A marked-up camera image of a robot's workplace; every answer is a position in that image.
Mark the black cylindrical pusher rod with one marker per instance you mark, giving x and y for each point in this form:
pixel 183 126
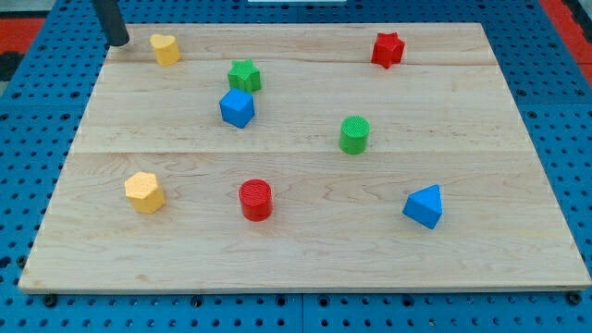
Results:
pixel 111 21

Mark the yellow heart block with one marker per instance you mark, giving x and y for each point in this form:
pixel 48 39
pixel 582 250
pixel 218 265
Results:
pixel 166 49

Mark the green star block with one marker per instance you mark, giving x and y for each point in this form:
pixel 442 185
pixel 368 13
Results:
pixel 244 75

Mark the red star block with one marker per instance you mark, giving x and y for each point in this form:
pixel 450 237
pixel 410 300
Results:
pixel 388 49

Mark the blue cube block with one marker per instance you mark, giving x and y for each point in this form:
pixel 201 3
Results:
pixel 237 107

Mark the yellow hexagon block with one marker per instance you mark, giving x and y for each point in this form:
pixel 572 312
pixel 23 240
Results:
pixel 144 192

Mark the red cylinder block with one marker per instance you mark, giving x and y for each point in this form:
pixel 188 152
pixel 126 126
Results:
pixel 256 201

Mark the light wooden board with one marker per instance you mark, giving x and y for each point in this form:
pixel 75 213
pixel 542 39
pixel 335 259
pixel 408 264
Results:
pixel 444 115

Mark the green cylinder block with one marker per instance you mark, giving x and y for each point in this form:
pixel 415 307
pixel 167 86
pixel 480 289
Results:
pixel 354 133

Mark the blue triangular prism block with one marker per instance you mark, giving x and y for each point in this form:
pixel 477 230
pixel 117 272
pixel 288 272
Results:
pixel 425 206

